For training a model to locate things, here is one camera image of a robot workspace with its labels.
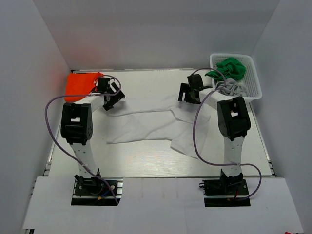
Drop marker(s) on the grey t shirt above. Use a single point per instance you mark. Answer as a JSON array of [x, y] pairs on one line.
[[232, 88]]

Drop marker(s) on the white plastic basket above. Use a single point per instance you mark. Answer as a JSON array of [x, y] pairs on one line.
[[250, 80]]

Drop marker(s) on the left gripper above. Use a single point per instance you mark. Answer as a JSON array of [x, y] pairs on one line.
[[117, 97]]

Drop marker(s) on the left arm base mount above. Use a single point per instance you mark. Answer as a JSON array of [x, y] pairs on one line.
[[94, 192]]

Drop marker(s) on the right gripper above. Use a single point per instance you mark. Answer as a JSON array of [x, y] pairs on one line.
[[185, 88]]

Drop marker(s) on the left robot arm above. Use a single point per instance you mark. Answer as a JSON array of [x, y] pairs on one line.
[[77, 121]]

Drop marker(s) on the folded orange t shirt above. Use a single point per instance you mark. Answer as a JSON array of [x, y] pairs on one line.
[[80, 84]]

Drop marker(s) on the green t shirt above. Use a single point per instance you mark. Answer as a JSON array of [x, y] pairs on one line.
[[230, 68]]

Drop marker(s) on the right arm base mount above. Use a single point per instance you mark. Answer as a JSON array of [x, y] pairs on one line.
[[216, 196]]

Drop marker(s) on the white t shirt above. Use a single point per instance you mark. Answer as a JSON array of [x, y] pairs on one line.
[[184, 124]]

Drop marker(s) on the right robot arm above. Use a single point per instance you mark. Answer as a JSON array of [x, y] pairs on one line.
[[233, 123]]

